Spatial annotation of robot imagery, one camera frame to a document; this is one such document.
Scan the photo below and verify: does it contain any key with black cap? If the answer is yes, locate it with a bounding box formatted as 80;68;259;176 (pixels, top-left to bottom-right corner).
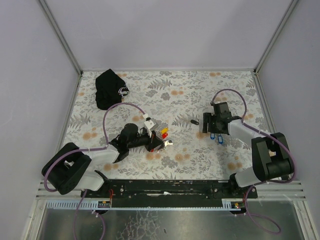
190;119;200;126

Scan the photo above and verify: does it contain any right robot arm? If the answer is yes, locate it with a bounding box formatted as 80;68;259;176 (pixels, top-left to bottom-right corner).
202;102;295;188

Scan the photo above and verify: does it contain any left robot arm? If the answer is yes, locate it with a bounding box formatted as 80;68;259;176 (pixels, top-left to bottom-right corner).
41;120;173;195

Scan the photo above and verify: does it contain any silver key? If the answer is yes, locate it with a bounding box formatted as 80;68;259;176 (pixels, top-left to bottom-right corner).
164;140;173;147

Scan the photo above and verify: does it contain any blue key tag right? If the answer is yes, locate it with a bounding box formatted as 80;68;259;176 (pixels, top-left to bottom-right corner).
217;135;224;145

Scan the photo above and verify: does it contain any yellow key tag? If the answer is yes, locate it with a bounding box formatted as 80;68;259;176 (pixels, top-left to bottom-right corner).
161;127;169;134

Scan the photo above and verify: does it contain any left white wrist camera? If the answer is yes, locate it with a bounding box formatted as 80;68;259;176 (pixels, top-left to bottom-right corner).
142;113;158;138

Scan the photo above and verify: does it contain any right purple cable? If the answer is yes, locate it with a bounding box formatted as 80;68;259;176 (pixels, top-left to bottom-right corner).
209;88;297;235

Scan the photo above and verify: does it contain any purple cable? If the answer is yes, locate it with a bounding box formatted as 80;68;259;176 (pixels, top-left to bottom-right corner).
43;102;148;240
209;88;297;235

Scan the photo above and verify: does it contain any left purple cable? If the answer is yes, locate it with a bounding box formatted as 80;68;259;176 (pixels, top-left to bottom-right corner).
43;102;148;240

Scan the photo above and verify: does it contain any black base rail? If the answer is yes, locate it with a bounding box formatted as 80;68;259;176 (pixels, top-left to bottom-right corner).
81;179;258;209

